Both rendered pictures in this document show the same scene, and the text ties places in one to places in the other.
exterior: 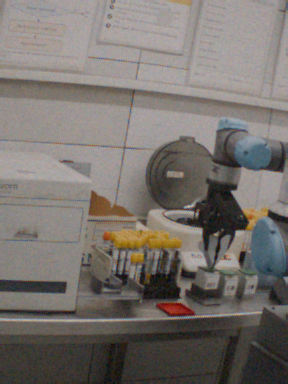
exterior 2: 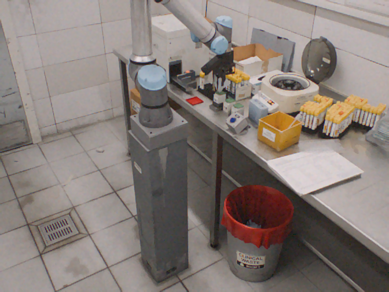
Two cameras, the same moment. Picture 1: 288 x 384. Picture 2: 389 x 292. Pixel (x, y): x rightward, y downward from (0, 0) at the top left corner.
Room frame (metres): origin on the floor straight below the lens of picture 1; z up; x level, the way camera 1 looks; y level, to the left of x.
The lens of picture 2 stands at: (1.85, -1.98, 1.82)
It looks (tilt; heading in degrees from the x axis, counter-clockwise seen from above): 33 degrees down; 88
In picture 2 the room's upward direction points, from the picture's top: straight up
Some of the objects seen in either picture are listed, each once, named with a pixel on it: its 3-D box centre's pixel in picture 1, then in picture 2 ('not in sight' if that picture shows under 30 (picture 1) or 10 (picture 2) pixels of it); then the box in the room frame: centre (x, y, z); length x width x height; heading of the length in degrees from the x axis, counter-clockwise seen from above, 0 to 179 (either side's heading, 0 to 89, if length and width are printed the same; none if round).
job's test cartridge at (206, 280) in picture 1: (206, 282); (219, 99); (2.05, -0.19, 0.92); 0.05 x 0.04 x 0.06; 31
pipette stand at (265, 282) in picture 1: (261, 270); (257, 113); (2.21, -0.35, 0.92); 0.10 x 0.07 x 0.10; 112
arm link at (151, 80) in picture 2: not in sight; (152, 84); (1.74, -0.44, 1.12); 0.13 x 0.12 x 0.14; 110
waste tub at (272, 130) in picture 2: not in sight; (279, 130); (2.28, -0.52, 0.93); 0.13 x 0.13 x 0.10; 35
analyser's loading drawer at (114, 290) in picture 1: (96, 287); (182, 79); (1.86, 0.06, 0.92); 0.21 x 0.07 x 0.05; 120
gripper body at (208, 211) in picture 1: (217, 205); (223, 62); (2.06, -0.19, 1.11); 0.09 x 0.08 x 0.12; 31
